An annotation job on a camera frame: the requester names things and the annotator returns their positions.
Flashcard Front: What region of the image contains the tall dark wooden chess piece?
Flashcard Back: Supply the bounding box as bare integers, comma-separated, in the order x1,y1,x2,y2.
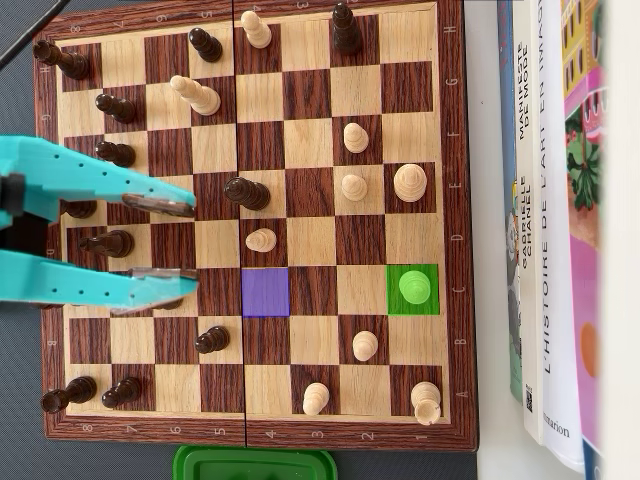
331,2,364,57

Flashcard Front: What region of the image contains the white Gabrielle Chanel book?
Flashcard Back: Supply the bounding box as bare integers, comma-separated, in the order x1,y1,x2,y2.
512,0,546,447

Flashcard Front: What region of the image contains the dark pawn top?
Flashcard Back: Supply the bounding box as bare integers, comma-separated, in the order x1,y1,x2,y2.
188,27,224,64

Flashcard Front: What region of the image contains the dark wooden queen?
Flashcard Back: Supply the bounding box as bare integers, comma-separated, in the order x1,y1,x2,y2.
223,176,272,212

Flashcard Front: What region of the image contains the light wooden bishop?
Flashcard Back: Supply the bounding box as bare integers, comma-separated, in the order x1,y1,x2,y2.
240,9,274,50

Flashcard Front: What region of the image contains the white art history book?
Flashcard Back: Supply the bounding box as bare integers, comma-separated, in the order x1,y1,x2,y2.
534,0,587,475

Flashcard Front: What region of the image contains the tall light wooden chess piece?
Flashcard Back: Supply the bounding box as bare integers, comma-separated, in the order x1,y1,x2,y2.
169,74,222,117

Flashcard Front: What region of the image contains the dark pawn bottom left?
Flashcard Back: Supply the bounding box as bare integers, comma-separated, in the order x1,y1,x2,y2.
101,377,144,410

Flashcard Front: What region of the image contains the colourful panda mat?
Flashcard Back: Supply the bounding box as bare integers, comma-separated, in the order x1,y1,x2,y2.
497,0,526,405

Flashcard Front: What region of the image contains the white vertical panel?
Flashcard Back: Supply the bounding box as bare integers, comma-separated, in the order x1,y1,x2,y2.
597,0,640,480

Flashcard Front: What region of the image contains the dark wooden rook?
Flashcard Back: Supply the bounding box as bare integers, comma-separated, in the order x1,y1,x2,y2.
32,39,92,81
41,375,99,415

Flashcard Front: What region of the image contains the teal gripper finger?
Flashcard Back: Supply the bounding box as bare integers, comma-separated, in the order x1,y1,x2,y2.
0,248,200,315
0,134,198,222

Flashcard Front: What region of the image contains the black camera cable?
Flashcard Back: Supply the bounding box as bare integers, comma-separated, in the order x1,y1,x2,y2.
0,0,71,71

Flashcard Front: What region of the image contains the light wooden king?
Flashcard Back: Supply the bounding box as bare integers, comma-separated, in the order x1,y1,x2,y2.
393,163,428,204

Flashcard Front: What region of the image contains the pink colourful illustrated book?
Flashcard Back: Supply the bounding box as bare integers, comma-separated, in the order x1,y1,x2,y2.
559,0,609,480

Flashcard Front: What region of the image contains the light wooden pawn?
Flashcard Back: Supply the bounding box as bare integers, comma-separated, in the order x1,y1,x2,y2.
343,122,371,155
341,173,369,203
352,329,380,363
244,227,278,254

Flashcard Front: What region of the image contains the light wooden rook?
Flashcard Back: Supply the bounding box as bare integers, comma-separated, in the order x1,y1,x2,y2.
410,380,444,428

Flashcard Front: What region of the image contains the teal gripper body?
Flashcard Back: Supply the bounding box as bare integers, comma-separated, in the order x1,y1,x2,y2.
0,172,27,231

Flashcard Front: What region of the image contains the light ribbed wooden chess piece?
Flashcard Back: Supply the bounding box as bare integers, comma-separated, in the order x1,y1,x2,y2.
398,269,430,304

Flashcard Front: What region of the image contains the wooden folding chess board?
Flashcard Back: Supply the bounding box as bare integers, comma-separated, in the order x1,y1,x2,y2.
32,0,479,454

